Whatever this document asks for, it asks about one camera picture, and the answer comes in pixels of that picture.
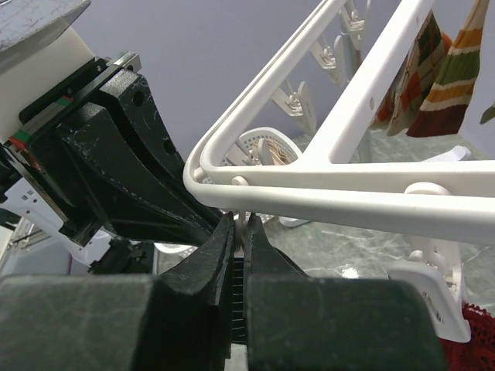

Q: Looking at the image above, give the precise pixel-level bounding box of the white clip on bra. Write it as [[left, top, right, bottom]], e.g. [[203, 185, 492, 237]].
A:
[[386, 236, 471, 343]]

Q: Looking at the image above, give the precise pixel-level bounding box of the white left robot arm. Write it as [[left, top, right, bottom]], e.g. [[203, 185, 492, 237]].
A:
[[1, 1, 221, 273]]

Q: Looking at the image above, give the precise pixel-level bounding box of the striped brown sock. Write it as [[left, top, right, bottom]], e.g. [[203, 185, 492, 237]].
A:
[[407, 0, 490, 138]]

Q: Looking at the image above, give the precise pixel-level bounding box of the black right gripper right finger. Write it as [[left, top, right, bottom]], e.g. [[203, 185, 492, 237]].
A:
[[244, 216, 447, 370]]

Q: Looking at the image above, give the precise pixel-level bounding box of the white drying rack stand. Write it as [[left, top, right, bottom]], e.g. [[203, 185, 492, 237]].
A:
[[278, 145, 471, 228]]

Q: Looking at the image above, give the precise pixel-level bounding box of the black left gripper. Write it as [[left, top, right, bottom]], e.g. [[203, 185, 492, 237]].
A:
[[0, 0, 224, 248]]

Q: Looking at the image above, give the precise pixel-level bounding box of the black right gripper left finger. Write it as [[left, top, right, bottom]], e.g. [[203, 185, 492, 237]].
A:
[[1, 213, 236, 370]]

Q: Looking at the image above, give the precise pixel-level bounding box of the beige brown sock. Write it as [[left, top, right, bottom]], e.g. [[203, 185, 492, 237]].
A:
[[480, 103, 495, 124]]

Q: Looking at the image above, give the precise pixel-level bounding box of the white perforated basket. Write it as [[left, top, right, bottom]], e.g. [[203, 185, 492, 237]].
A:
[[155, 127, 309, 258]]

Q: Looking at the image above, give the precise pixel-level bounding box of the black striped underwear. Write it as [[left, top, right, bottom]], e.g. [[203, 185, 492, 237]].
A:
[[231, 257, 247, 345]]

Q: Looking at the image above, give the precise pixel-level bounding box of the white clip hanger frame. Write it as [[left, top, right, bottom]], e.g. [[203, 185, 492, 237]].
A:
[[183, 1, 494, 245]]

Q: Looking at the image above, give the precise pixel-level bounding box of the red lace bra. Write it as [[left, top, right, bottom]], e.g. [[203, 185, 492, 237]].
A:
[[440, 303, 495, 371]]

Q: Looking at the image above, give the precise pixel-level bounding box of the argyle patterned sock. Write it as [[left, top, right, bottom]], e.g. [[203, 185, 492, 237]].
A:
[[370, 12, 452, 136]]

